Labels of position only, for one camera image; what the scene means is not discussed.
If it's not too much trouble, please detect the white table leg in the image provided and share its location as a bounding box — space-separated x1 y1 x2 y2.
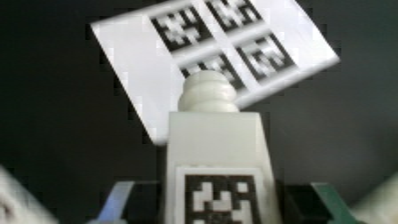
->
164 71 283 224
0 166 59 224

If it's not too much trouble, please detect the white square table top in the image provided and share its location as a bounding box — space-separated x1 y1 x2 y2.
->
353 173 398 224

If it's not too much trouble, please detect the white sheet with tags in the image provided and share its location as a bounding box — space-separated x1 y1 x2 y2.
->
91 0 340 145

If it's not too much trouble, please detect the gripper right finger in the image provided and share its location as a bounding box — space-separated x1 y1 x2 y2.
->
283 183 360 224

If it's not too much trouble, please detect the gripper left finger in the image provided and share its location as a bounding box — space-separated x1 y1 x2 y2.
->
86 181 159 224

